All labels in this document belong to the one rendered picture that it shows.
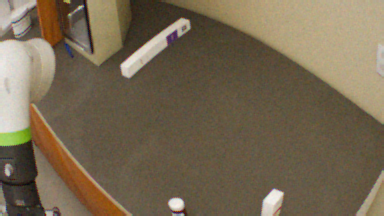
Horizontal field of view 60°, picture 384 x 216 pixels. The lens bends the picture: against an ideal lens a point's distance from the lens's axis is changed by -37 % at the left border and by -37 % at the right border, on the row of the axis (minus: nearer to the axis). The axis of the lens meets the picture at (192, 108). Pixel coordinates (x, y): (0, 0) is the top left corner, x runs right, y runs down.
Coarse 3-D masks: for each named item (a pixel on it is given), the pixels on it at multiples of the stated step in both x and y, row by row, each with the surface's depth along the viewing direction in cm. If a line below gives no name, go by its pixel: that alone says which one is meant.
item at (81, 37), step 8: (72, 0) 135; (80, 0) 129; (64, 8) 145; (72, 8) 138; (64, 16) 149; (80, 16) 136; (64, 24) 154; (80, 24) 139; (88, 24) 135; (64, 32) 158; (80, 32) 143; (88, 32) 137; (72, 40) 154; (80, 40) 147; (88, 40) 140; (80, 48) 150; (88, 48) 144
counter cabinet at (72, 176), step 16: (32, 112) 177; (32, 128) 215; (48, 144) 181; (48, 160) 230; (64, 160) 161; (64, 176) 198; (80, 176) 148; (80, 192) 181; (96, 192) 140; (96, 208) 171; (112, 208) 136; (368, 208) 134
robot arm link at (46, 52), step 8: (32, 40) 56; (40, 40) 58; (40, 48) 55; (48, 48) 59; (40, 56) 54; (48, 56) 58; (48, 64) 57; (48, 72) 58; (48, 80) 59; (40, 88) 56; (48, 88) 60; (40, 96) 58
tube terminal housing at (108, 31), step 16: (96, 0) 131; (112, 0) 137; (128, 0) 159; (96, 16) 135; (112, 16) 141; (128, 16) 161; (96, 32) 139; (112, 32) 145; (96, 48) 143; (112, 48) 149; (96, 64) 149
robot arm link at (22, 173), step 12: (24, 144) 47; (0, 156) 44; (12, 156) 45; (24, 156) 46; (0, 168) 45; (12, 168) 45; (24, 168) 46; (36, 168) 50; (0, 180) 45; (12, 180) 45; (24, 180) 46
